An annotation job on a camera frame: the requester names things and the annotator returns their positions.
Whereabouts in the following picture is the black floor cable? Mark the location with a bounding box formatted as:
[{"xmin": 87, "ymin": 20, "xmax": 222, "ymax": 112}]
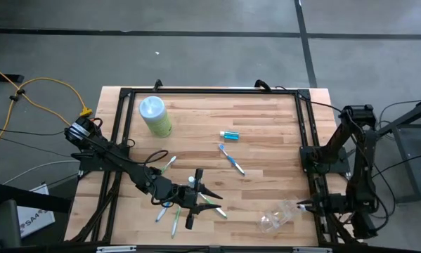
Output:
[{"xmin": 0, "ymin": 126, "xmax": 67, "ymax": 137}]

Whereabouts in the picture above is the green white toothbrush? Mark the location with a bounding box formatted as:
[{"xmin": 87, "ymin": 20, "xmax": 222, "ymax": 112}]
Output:
[
  {"xmin": 160, "ymin": 155, "xmax": 178, "ymax": 176},
  {"xmin": 198, "ymin": 192, "xmax": 228, "ymax": 219},
  {"xmin": 170, "ymin": 206, "xmax": 182, "ymax": 240}
]

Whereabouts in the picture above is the yellow cable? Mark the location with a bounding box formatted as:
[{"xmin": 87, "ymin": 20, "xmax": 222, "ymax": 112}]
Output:
[{"xmin": 0, "ymin": 61, "xmax": 93, "ymax": 145}]

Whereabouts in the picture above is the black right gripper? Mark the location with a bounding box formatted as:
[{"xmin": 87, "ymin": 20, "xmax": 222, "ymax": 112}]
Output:
[{"xmin": 297, "ymin": 193, "xmax": 350, "ymax": 217}]

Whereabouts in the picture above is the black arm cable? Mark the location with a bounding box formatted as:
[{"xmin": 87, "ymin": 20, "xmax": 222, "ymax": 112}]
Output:
[{"xmin": 273, "ymin": 84, "xmax": 344, "ymax": 114}]

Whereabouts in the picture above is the blue white toothbrush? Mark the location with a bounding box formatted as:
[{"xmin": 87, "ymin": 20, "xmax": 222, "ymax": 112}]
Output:
[{"xmin": 218, "ymin": 143, "xmax": 247, "ymax": 176}]

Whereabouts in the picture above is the grey floor cable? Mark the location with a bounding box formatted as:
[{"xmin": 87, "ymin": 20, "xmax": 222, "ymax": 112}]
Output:
[{"xmin": 1, "ymin": 160, "xmax": 82, "ymax": 186}]

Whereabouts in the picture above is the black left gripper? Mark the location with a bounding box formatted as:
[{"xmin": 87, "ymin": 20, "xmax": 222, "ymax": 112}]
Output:
[{"xmin": 174, "ymin": 168, "xmax": 224, "ymax": 230}]

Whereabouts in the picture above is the black aluminium table frame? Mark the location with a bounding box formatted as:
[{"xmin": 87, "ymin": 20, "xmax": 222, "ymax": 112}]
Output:
[{"xmin": 65, "ymin": 86, "xmax": 364, "ymax": 253}]

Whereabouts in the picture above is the green disinfecting wipes canister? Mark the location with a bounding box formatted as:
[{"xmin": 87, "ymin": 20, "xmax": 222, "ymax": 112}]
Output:
[{"xmin": 138, "ymin": 95, "xmax": 174, "ymax": 138}]

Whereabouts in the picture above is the silver aluminium extrusion bar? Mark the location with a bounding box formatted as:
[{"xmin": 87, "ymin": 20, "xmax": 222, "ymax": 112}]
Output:
[
  {"xmin": 96, "ymin": 245, "xmax": 138, "ymax": 253},
  {"xmin": 292, "ymin": 247, "xmax": 333, "ymax": 253}
]

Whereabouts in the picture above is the black cable loop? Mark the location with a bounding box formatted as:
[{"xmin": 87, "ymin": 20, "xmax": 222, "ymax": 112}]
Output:
[{"xmin": 254, "ymin": 79, "xmax": 273, "ymax": 92}]

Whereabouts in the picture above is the black floor stand foot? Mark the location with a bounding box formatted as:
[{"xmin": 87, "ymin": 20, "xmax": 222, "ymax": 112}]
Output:
[{"xmin": 0, "ymin": 72, "xmax": 25, "ymax": 84}]

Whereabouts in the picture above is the white printed box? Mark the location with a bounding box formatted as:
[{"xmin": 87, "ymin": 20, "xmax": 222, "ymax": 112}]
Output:
[{"xmin": 15, "ymin": 183, "xmax": 56, "ymax": 239}]

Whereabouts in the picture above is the black metal side table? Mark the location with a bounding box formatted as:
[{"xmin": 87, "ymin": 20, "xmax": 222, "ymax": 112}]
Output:
[{"xmin": 375, "ymin": 96, "xmax": 421, "ymax": 205}]

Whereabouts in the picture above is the clear plastic container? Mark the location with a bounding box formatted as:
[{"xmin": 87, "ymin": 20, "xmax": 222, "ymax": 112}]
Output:
[{"xmin": 258, "ymin": 197, "xmax": 304, "ymax": 235}]

